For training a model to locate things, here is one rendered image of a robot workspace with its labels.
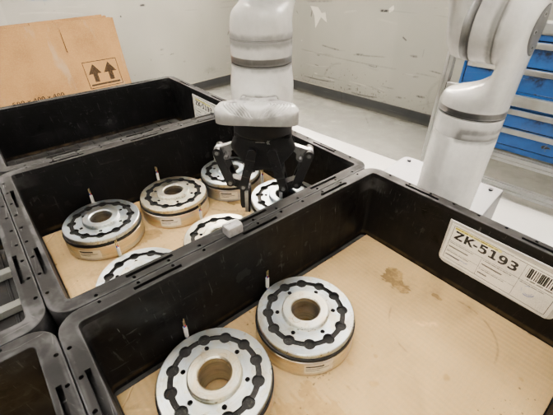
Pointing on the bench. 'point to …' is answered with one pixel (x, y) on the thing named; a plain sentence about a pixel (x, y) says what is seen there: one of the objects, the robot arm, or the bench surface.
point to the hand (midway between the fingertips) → (264, 199)
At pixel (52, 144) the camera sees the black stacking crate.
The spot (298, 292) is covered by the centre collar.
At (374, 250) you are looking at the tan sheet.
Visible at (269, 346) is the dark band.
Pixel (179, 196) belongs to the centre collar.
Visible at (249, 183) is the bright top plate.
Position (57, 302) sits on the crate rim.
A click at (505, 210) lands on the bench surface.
